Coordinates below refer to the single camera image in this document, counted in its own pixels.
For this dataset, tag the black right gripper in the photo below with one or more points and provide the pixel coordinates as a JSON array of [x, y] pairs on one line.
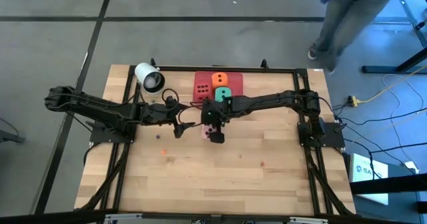
[[217, 112]]

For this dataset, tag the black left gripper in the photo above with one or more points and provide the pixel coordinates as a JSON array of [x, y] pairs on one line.
[[160, 114]]

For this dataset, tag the teal foam die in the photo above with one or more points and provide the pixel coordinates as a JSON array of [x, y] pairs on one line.
[[223, 92]]

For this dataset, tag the pink foam die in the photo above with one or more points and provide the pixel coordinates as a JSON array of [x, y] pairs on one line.
[[206, 131]]

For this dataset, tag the red foam die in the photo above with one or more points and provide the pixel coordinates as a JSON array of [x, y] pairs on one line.
[[203, 91]]

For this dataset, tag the orange foam die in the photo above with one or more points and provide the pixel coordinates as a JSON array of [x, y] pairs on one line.
[[220, 80]]

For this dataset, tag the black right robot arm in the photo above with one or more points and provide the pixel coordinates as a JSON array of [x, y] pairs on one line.
[[273, 100]]

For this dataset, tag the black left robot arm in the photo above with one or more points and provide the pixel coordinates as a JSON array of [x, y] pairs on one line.
[[100, 107]]

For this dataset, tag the pink plastic bin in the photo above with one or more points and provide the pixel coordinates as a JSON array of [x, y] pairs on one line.
[[236, 80]]

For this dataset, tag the white box blue logo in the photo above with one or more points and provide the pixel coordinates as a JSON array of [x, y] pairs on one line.
[[365, 165]]

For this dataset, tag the person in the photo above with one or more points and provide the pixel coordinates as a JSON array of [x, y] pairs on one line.
[[347, 17]]

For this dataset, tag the black rig crossbar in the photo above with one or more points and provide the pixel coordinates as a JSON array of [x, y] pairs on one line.
[[50, 217]]

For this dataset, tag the grey furniture foot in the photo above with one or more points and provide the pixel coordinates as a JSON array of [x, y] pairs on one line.
[[10, 137]]

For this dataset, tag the black aluminium table frame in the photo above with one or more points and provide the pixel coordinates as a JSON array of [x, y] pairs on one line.
[[267, 70]]

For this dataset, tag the black desk leg frame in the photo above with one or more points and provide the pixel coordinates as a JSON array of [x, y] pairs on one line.
[[383, 69]]

